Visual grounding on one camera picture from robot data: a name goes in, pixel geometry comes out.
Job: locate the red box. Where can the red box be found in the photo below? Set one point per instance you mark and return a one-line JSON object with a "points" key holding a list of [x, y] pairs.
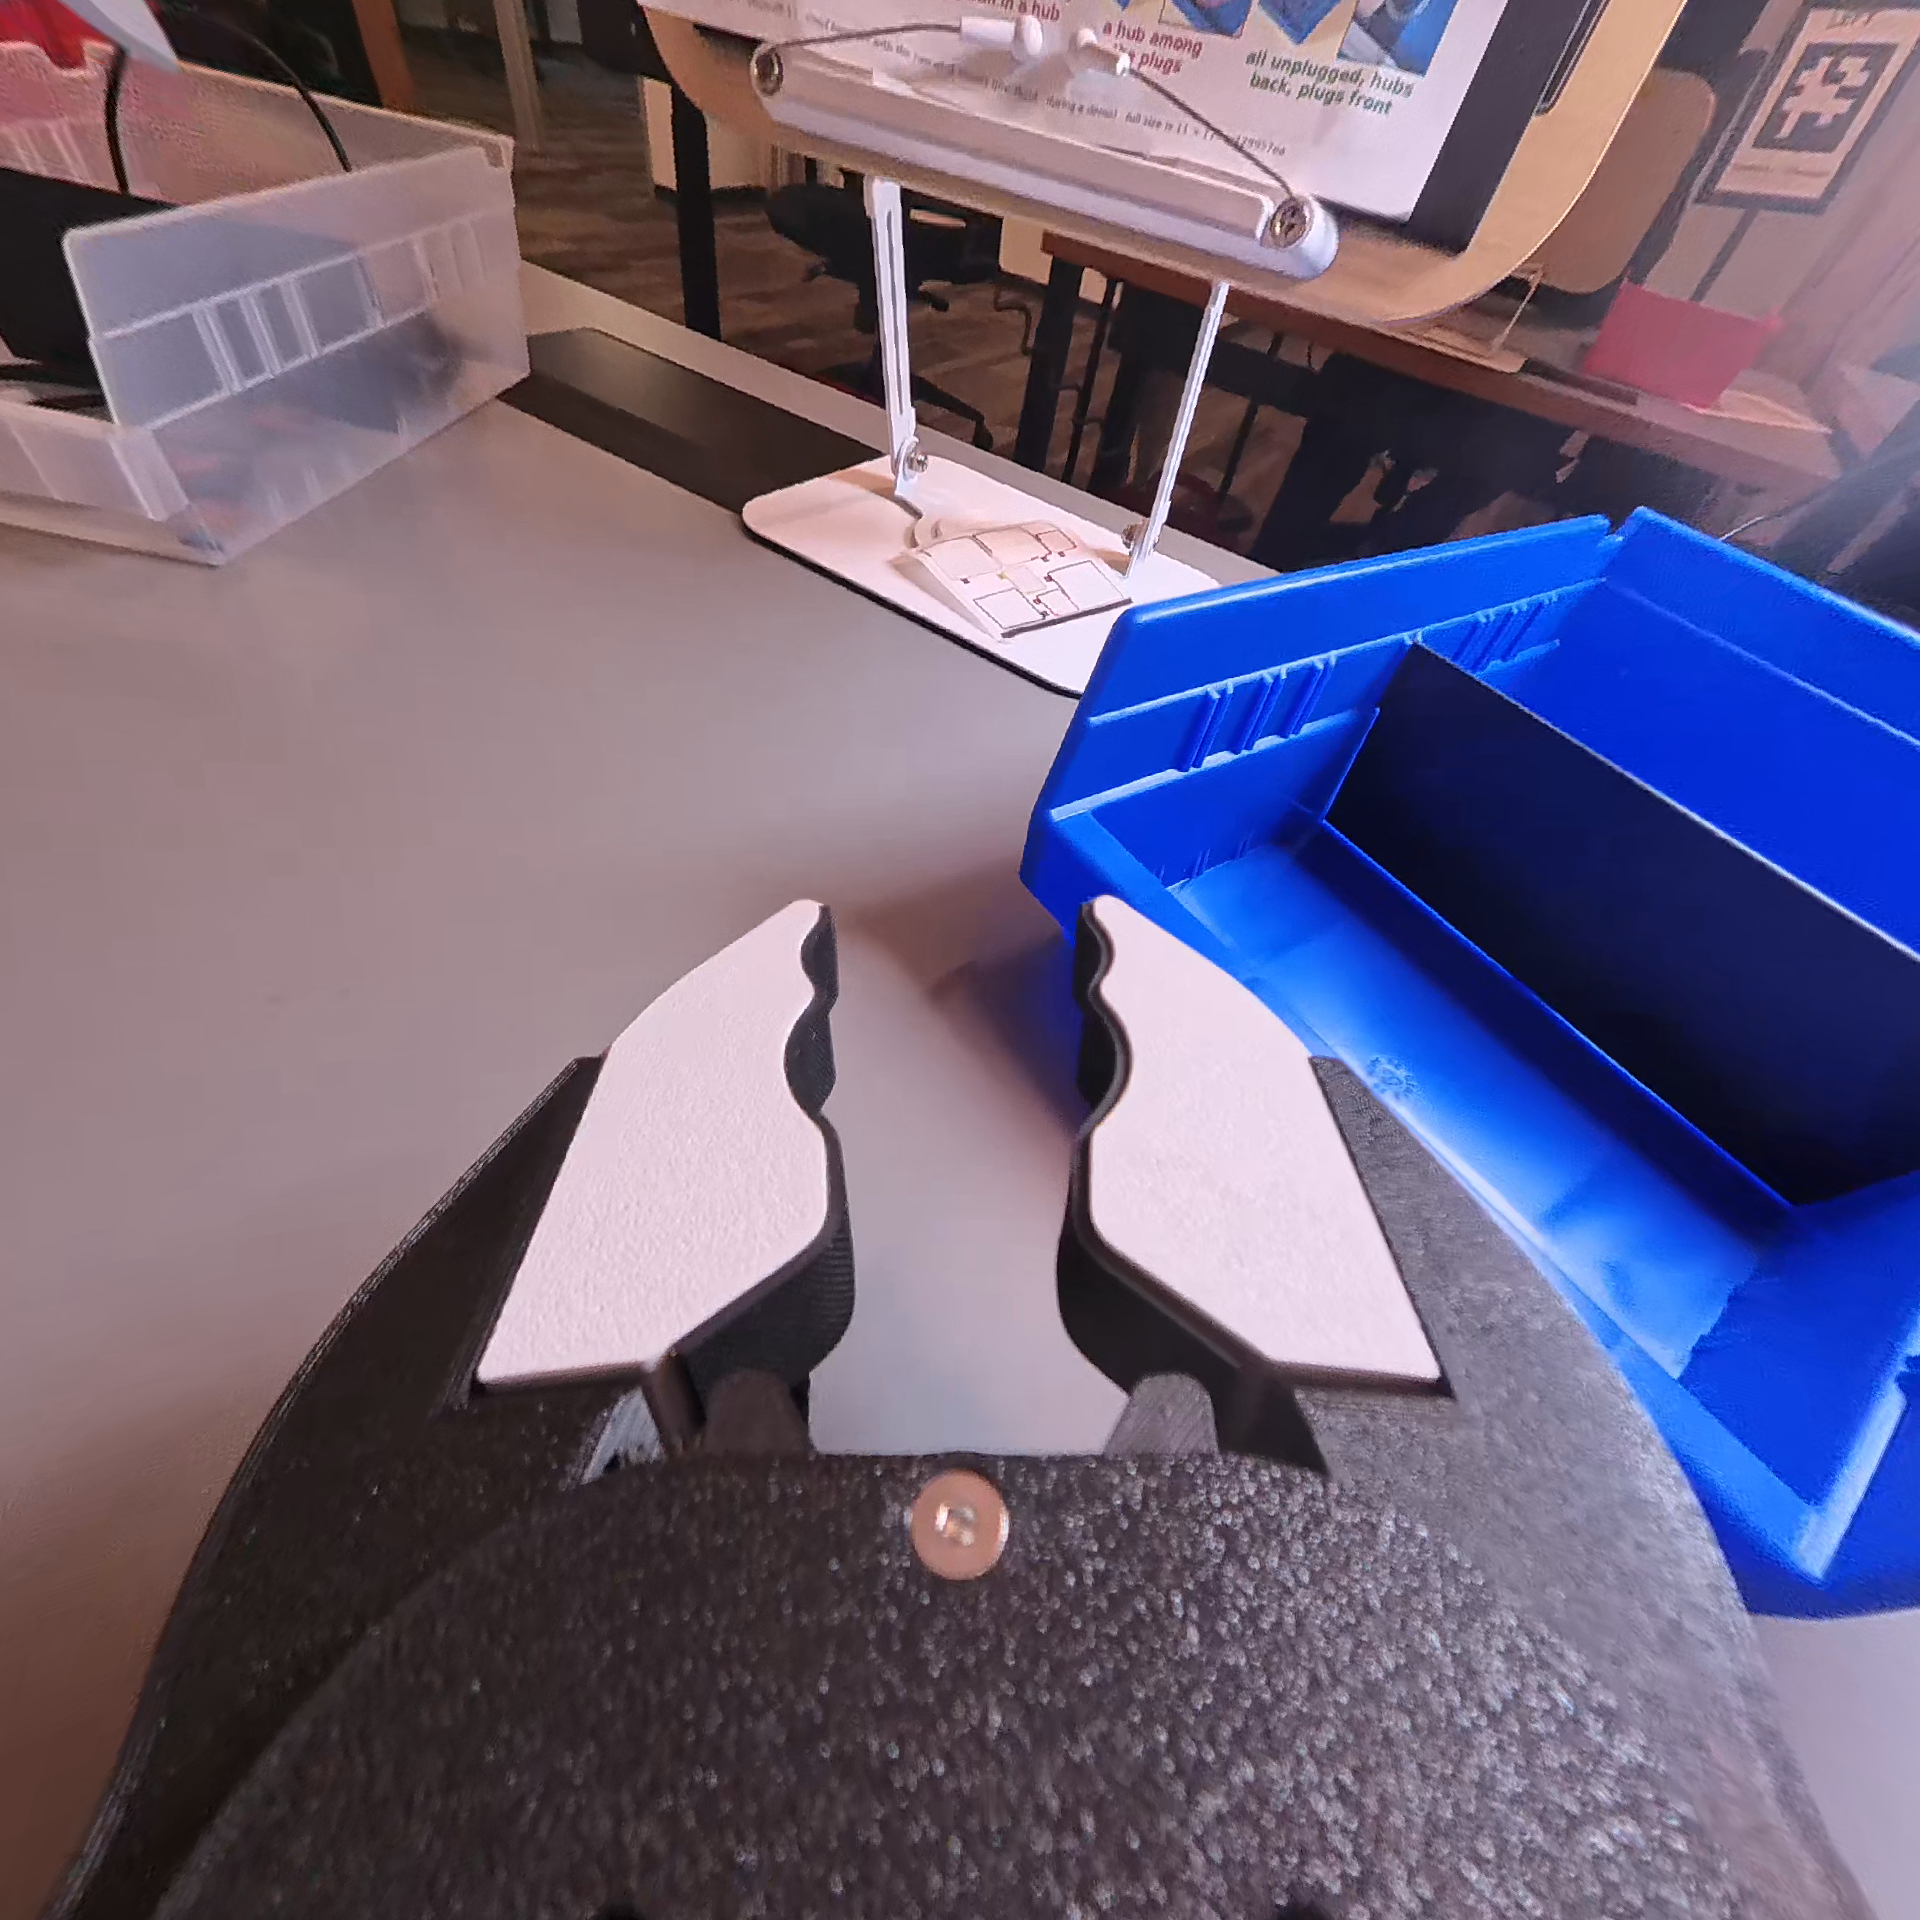
{"points": [[1681, 343]]}

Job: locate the paper tag with squares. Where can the paper tag with squares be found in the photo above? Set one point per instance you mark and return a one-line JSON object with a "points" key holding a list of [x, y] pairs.
{"points": [[973, 565]]}

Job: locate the wooden background table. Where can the wooden background table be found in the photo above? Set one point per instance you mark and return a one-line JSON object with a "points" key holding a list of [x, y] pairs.
{"points": [[1726, 429]]}

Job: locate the white document stand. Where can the white document stand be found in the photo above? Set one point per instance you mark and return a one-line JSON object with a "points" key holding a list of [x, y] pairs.
{"points": [[841, 526]]}

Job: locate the blue plastic bin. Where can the blue plastic bin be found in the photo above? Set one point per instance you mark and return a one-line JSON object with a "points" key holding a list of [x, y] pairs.
{"points": [[1202, 675]]}

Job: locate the translucent plastic bin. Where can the translucent plastic bin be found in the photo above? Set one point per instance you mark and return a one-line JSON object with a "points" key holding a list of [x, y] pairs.
{"points": [[299, 257]]}

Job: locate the black office chair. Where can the black office chair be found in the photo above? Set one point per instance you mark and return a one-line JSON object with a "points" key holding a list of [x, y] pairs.
{"points": [[841, 238]]}

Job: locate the black bin divider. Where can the black bin divider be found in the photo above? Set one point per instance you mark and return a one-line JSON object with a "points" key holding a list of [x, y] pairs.
{"points": [[1622, 899]]}

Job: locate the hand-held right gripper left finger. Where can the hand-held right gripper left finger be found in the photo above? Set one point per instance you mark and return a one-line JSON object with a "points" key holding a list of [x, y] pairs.
{"points": [[675, 1187]]}

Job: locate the black and white marker poster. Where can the black and white marker poster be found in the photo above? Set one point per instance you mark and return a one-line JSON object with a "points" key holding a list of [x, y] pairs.
{"points": [[1831, 106]]}

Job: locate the curved wooden board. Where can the curved wooden board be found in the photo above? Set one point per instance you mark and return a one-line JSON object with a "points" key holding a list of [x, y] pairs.
{"points": [[1412, 286]]}

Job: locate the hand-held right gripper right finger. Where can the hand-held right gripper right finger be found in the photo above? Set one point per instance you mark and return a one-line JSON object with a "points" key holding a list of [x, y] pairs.
{"points": [[1229, 1187]]}

